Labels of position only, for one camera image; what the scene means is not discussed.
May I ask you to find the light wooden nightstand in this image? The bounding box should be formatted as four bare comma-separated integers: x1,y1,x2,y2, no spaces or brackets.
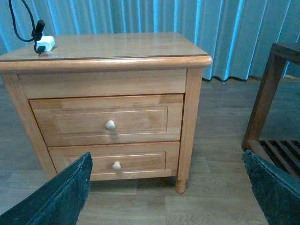
0,33,212,194

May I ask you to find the wooden drawer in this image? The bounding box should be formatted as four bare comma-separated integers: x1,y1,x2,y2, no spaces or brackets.
48,142,180,180
30,94,183,147

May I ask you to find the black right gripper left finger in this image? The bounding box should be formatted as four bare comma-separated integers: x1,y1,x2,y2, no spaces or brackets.
0,152,93,225

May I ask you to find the pale blue pleated curtain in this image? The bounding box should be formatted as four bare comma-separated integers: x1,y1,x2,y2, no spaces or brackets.
0,0,300,81

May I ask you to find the black charger cable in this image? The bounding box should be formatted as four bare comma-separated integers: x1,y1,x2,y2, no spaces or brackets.
8,0,46,55

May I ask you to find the white charger adapter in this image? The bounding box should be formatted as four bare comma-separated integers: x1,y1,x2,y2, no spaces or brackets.
37,36,55,51

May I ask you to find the dark wooden chair frame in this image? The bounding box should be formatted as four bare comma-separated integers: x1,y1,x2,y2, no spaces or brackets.
241,43,300,178

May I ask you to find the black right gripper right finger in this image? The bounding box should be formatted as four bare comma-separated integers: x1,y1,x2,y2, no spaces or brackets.
242,150,300,225

